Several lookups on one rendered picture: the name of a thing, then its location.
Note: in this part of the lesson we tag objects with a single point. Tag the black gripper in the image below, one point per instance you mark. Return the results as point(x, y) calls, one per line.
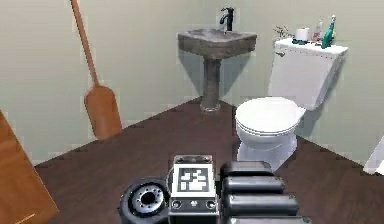
point(146, 200)

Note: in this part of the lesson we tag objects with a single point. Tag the brown wooden paddle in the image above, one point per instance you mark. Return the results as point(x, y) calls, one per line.
point(100, 106)

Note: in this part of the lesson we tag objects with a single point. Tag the black sink faucet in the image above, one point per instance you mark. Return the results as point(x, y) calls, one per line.
point(228, 18)

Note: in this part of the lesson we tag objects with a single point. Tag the small grey plant sprig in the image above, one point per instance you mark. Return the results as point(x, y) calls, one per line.
point(282, 32)

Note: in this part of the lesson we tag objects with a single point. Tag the white toilet paper roll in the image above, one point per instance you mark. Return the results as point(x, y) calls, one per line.
point(302, 34)

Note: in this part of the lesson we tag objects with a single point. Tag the white bathtub edge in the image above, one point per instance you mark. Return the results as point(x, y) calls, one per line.
point(376, 160)

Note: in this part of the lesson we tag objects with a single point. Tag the pink soap bottle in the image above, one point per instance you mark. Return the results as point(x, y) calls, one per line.
point(317, 32)

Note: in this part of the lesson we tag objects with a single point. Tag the green spray bottle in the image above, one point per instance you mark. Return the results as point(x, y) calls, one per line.
point(328, 35)

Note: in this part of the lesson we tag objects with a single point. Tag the grey stone pedestal sink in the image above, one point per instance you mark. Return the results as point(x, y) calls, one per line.
point(213, 50)

